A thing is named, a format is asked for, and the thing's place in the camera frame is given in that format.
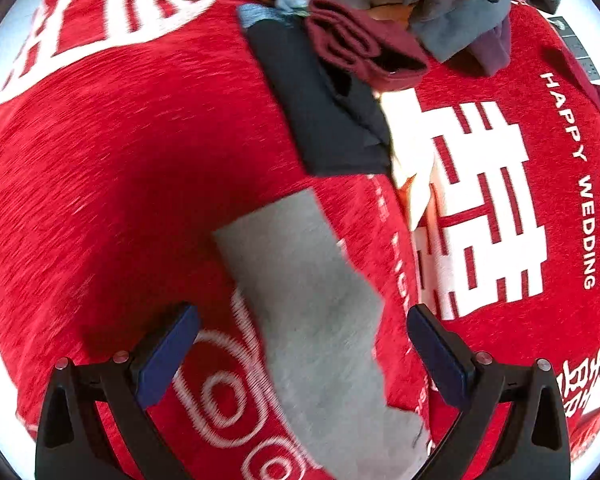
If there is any grey fleece cloth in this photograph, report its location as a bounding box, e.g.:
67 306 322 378
212 189 433 480

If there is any dark navy folded garment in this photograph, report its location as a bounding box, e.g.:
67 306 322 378
237 2 393 177

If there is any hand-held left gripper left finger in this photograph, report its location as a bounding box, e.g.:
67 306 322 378
34 301 202 480

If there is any purple garment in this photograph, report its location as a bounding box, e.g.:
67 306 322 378
467 15 512 77

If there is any grey slatted rack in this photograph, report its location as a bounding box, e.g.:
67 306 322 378
550 15 600 82

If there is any maroon folded garment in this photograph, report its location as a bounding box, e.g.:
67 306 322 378
304 0 431 92

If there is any dark red cloth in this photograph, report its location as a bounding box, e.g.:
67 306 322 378
545 47 600 136

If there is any grey-blue crumpled garment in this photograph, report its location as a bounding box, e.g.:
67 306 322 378
409 0 565 63

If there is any red printed blanket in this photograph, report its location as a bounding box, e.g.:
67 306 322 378
0 0 600 480

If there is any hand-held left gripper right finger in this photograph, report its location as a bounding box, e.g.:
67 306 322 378
406 303 572 480

